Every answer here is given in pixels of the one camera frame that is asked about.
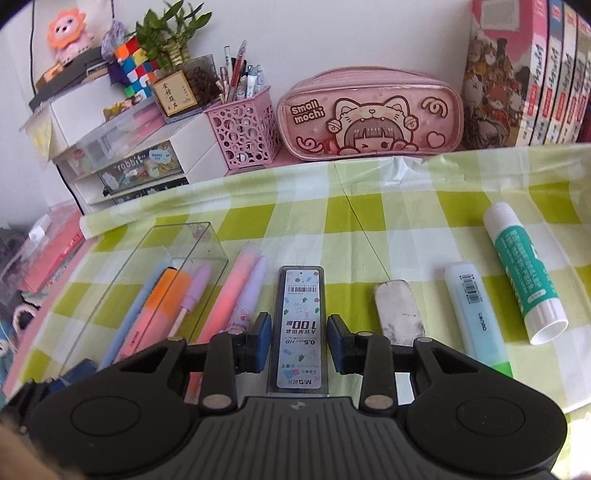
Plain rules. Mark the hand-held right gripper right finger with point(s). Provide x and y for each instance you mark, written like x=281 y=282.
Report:
x=338 y=344

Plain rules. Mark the purple pen with glitter cap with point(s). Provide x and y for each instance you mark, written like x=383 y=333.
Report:
x=254 y=295

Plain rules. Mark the green cap highlighter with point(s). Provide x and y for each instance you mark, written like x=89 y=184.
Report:
x=475 y=309

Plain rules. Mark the glass vase with label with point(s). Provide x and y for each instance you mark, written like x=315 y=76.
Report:
x=184 y=90

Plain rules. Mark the clear plastic box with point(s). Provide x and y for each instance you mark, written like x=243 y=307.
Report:
x=152 y=249

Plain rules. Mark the glue stick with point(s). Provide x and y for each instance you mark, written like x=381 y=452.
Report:
x=521 y=272

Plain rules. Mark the pink lion toy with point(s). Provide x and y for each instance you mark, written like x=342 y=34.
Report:
x=71 y=34

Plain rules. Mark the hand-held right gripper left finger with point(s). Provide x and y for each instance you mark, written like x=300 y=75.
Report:
x=261 y=341

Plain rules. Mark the bunch of pens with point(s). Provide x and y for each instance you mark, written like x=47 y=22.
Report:
x=240 y=74

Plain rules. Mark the black flat case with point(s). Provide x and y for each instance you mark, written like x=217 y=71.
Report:
x=69 y=74

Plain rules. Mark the pink highlighter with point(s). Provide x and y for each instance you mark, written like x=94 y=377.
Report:
x=235 y=286

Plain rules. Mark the green checkered tablecloth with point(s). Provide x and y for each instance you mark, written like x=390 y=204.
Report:
x=438 y=207

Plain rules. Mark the clear sheet with yellow print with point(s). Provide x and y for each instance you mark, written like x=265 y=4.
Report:
x=39 y=136

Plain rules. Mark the purple tassel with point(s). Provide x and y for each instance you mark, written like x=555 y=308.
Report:
x=113 y=37

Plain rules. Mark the light blue pen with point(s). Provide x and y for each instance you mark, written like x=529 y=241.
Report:
x=131 y=318

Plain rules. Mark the clear lidded storage box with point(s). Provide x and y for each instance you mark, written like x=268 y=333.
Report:
x=129 y=134

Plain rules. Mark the white drawer organizer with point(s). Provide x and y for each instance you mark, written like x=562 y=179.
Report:
x=194 y=147

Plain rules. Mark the white eraser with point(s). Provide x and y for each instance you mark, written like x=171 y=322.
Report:
x=399 y=314

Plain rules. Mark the orange highlighter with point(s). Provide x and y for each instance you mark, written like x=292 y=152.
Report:
x=157 y=309

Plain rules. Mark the white box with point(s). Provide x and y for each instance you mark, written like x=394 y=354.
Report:
x=78 y=115

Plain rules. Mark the clear box of tape rolls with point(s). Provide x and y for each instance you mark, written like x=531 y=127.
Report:
x=83 y=159

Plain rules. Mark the pink boxed book set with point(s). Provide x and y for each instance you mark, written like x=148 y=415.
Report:
x=508 y=83

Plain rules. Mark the bamboo plant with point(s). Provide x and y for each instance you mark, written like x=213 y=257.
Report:
x=173 y=27

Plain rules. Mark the colourful puzzle cubes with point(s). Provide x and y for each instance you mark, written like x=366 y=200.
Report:
x=134 y=69

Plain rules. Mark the small yellow figurine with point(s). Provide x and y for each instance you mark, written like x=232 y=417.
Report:
x=117 y=110

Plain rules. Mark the pink pencil case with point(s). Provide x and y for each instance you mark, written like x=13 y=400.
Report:
x=369 y=115

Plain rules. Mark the pink pen holder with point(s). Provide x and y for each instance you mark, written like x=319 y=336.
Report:
x=244 y=131

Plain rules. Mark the purple mechanical pencil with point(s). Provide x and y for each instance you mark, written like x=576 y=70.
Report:
x=196 y=288

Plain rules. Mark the pencil lead case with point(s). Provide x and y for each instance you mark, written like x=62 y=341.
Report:
x=299 y=323

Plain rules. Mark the clear case with pink books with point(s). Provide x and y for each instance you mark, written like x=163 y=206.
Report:
x=51 y=258

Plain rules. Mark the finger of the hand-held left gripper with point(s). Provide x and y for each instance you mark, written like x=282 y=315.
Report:
x=76 y=374

